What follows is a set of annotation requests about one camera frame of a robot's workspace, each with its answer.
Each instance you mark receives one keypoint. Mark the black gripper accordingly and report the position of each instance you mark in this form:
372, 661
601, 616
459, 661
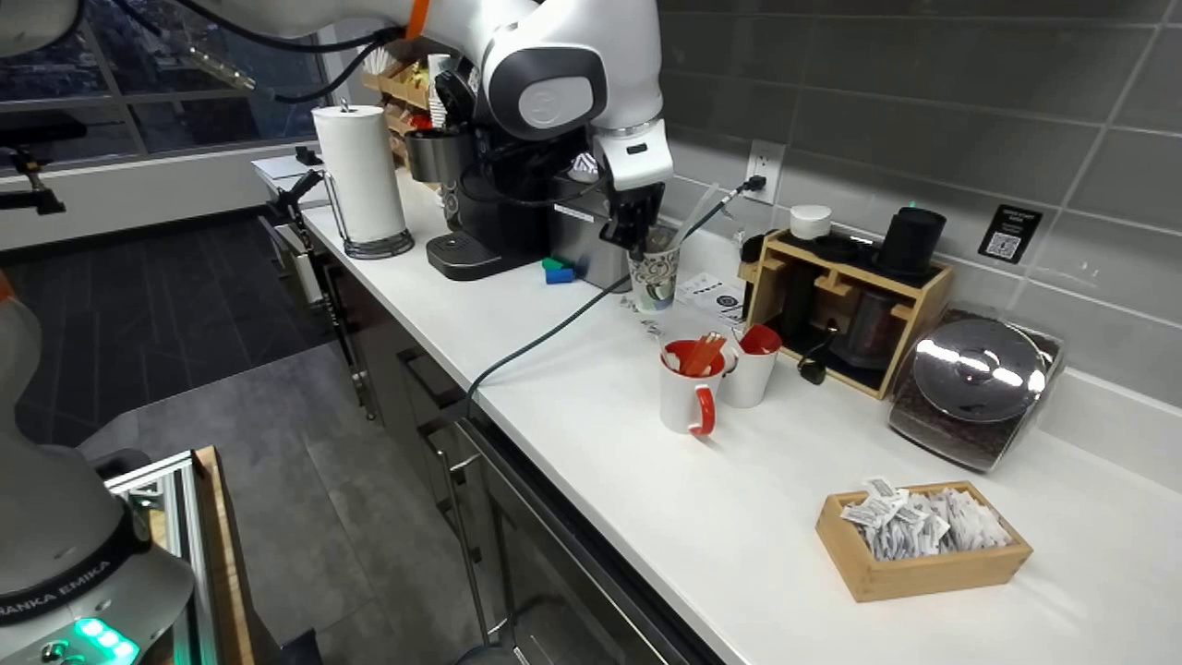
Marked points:
635, 214

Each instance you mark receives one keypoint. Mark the printed paper cup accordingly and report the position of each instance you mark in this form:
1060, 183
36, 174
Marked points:
654, 290

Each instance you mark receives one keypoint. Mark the small white cup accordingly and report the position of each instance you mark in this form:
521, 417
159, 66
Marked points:
810, 222

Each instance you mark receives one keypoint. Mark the metal cup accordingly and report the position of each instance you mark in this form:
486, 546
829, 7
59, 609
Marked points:
431, 152

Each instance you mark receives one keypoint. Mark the silver metal appliance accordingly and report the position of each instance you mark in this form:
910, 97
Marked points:
584, 246

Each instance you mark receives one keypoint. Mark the white printed card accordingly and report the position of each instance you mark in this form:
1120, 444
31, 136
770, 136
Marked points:
719, 295

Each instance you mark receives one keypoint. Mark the blue sponge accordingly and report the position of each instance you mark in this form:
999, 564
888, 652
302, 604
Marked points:
563, 272

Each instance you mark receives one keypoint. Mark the black coffee machine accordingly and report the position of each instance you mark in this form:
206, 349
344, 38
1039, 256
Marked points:
502, 225

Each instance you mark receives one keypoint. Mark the white mug red inside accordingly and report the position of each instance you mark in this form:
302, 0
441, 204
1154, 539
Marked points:
749, 370

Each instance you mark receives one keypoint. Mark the black round knob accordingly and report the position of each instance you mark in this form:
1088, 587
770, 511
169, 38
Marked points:
814, 370

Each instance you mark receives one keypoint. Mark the wooden countertop organizer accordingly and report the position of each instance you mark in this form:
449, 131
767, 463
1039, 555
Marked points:
851, 318

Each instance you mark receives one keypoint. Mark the black cylinder container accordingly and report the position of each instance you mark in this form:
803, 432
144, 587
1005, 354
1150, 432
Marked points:
910, 246

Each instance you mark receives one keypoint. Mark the white paper towel roll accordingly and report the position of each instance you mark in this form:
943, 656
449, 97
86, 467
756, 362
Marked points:
364, 172

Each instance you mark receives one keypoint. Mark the wooden rack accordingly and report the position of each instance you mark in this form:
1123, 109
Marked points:
400, 92

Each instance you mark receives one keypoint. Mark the silver round lid appliance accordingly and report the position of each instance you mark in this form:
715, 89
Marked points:
973, 387

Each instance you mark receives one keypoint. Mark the white sachets pile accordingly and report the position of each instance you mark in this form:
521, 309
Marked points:
916, 522

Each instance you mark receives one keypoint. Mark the wooden sachet box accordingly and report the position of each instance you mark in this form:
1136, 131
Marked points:
935, 572

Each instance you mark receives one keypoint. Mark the dark glass window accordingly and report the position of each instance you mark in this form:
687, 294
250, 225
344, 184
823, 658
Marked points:
185, 113

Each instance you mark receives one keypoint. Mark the wooden stand board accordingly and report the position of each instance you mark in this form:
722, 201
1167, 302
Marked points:
228, 567

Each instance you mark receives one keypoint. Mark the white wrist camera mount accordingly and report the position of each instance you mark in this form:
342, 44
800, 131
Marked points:
635, 157

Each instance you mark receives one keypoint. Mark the white wall outlet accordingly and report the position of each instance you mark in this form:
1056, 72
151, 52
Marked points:
767, 166

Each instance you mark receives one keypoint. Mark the QR code wall sign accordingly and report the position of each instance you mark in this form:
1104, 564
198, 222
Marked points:
1010, 231

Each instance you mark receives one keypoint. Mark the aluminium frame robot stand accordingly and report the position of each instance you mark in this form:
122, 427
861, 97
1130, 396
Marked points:
169, 519

